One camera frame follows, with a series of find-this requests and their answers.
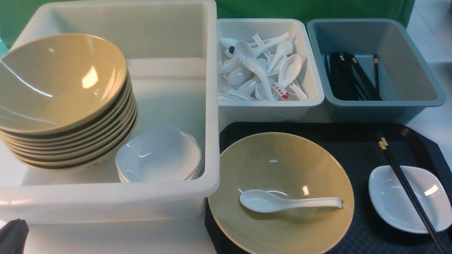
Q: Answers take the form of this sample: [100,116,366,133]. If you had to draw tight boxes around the white ceramic soup spoon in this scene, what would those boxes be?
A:
[239,189,343,213]

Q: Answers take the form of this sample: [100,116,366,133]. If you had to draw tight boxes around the pile of white spoons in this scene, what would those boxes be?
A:
[218,32,308,102]

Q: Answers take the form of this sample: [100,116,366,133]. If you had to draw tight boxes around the stack of tan bowls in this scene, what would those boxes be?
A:
[1,33,138,171]

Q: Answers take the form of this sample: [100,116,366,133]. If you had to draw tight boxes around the large white plastic tub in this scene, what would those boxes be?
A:
[1,0,220,225]

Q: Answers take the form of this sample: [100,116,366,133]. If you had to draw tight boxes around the white square sauce dish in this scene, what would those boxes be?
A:
[369,165,452,234]

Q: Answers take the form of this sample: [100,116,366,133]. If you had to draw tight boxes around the blue-grey plastic bin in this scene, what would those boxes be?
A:
[307,19,446,124]

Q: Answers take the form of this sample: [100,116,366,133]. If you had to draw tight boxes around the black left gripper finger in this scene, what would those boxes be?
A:
[0,219,29,254]

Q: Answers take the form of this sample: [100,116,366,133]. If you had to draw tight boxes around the green backdrop cloth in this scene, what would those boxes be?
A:
[0,0,415,48]

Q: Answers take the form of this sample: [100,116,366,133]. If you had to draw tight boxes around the tan noodle bowl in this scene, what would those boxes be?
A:
[208,132,355,254]

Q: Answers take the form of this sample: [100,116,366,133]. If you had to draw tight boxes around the bundle of black chopsticks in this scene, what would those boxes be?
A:
[323,52,383,101]

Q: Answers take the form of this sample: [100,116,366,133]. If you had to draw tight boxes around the black chopstick gold band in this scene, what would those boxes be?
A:
[375,130,447,254]

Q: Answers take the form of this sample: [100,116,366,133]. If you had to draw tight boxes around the black plastic serving tray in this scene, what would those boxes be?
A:
[204,122,451,254]

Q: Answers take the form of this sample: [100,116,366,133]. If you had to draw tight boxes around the small white plastic bin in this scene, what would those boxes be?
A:
[217,19,325,131]

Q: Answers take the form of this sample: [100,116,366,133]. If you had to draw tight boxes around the stack of white dishes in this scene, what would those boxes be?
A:
[115,125,203,183]

